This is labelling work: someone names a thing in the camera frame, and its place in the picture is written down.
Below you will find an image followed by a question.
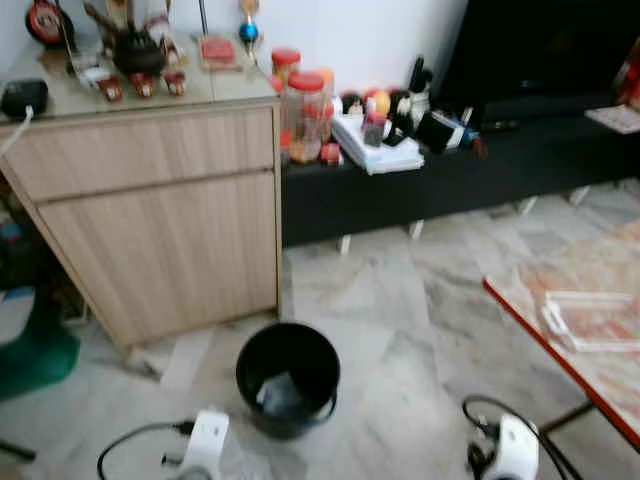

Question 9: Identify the black spray bottle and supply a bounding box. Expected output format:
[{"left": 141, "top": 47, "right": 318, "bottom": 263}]
[{"left": 405, "top": 55, "right": 436, "bottom": 131}]

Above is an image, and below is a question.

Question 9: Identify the small black device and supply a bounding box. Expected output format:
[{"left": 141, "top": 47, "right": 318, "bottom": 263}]
[{"left": 0, "top": 80, "right": 49, "bottom": 119}]

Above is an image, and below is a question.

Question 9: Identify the black low TV console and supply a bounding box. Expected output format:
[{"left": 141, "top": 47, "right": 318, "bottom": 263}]
[{"left": 280, "top": 95, "right": 640, "bottom": 249}]

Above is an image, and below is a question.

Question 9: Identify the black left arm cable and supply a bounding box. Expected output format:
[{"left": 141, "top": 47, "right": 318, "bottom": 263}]
[{"left": 97, "top": 420, "right": 196, "bottom": 480}]

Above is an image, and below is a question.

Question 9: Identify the large clear jar red lid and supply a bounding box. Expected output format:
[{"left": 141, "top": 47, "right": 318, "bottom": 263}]
[{"left": 285, "top": 72, "right": 329, "bottom": 164}]

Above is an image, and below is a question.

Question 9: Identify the black teapot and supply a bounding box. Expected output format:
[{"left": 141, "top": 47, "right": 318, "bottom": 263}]
[{"left": 112, "top": 28, "right": 169, "bottom": 77}]

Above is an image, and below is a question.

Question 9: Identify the crumpled grey plastic trash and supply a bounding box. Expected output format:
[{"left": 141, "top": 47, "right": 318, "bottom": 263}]
[{"left": 255, "top": 372, "right": 306, "bottom": 419}]

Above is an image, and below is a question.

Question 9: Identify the small jar with red lid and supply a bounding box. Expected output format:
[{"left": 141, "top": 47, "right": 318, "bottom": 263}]
[{"left": 271, "top": 47, "right": 301, "bottom": 86}]

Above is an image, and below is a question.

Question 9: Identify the light wooden sideboard cabinet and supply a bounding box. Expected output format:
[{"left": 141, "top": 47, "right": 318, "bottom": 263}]
[{"left": 0, "top": 40, "right": 286, "bottom": 353}]

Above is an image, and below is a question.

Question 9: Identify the black plastic rubbish bin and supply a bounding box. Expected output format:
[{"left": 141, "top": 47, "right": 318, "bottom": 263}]
[{"left": 235, "top": 321, "right": 342, "bottom": 441}]

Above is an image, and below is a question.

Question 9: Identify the clear plastic tray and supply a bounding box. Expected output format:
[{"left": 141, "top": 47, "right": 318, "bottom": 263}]
[{"left": 540, "top": 290, "right": 640, "bottom": 353}]

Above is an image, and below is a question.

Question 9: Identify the red figurine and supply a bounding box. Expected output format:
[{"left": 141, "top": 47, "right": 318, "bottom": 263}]
[{"left": 618, "top": 40, "right": 640, "bottom": 111}]

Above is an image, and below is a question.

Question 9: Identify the white box stack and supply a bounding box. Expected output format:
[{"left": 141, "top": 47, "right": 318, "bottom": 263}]
[{"left": 330, "top": 112, "right": 426, "bottom": 176}]

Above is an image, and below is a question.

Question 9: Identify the black and white box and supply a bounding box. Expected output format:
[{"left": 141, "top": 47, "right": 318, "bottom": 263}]
[{"left": 415, "top": 110, "right": 466, "bottom": 154}]

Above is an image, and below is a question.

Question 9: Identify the pink white paper mat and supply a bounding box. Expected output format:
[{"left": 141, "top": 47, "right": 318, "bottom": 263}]
[{"left": 585, "top": 105, "right": 640, "bottom": 134}]

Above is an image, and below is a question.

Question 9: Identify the blue gold ornament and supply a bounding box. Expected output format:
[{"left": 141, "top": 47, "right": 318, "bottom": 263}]
[{"left": 238, "top": 0, "right": 263, "bottom": 56}]

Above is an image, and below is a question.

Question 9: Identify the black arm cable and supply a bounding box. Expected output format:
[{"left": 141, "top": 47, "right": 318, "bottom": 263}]
[
  {"left": 462, "top": 395, "right": 586, "bottom": 480},
  {"left": 97, "top": 420, "right": 196, "bottom": 480}
]

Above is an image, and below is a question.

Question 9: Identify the red-edged marble pattern table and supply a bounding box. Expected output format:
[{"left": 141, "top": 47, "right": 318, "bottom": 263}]
[{"left": 483, "top": 220, "right": 640, "bottom": 451}]

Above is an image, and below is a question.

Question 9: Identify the round red black ornament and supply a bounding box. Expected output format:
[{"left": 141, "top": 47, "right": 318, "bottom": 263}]
[{"left": 25, "top": 0, "right": 76, "bottom": 48}]

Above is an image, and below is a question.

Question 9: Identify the black flat television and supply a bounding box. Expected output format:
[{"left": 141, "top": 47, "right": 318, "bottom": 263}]
[{"left": 435, "top": 0, "right": 640, "bottom": 106}]

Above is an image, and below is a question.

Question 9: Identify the red flat box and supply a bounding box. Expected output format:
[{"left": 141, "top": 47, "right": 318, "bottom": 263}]
[{"left": 200, "top": 35, "right": 239, "bottom": 69}]

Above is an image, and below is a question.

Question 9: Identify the green plastic container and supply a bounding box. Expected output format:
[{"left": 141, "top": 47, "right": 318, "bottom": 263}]
[{"left": 0, "top": 290, "right": 81, "bottom": 401}]

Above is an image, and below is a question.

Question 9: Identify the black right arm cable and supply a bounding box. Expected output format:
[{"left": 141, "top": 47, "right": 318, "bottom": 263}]
[{"left": 462, "top": 395, "right": 586, "bottom": 480}]

